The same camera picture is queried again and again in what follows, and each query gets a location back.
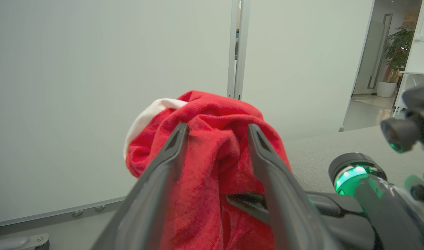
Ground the white plant pot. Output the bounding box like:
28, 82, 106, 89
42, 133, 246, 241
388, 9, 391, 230
376, 81, 397, 98

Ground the white partition panel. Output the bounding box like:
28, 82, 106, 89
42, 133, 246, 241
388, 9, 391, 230
235, 0, 375, 141
0, 0, 240, 230

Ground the grey partition foot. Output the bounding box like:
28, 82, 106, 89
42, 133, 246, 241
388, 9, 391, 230
0, 234, 50, 250

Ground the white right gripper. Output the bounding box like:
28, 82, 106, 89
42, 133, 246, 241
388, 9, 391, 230
328, 152, 424, 250

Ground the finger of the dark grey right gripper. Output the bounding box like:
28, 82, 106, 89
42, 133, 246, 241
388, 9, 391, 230
226, 192, 375, 250

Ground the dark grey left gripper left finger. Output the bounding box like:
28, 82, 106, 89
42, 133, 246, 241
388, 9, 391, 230
91, 123, 189, 250

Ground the white whiteboard stand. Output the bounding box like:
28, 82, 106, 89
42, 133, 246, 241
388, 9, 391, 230
392, 0, 424, 117

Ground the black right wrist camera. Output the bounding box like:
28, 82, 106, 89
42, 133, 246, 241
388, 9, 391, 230
380, 85, 424, 164

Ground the red garment with white trim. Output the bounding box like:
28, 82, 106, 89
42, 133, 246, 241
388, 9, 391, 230
124, 90, 292, 250

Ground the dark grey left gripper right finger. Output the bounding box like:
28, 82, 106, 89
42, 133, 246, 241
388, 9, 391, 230
247, 124, 341, 250

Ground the green potted plant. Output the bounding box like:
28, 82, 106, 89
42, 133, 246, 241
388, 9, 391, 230
385, 26, 415, 84

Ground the glass door with long handle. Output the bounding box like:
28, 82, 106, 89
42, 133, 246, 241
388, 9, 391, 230
353, 13, 395, 95

